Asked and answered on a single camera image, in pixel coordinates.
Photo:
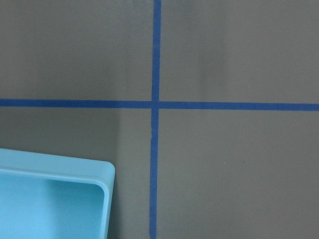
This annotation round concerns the light blue plastic bin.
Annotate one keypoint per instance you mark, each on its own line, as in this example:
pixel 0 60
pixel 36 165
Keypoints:
pixel 45 196

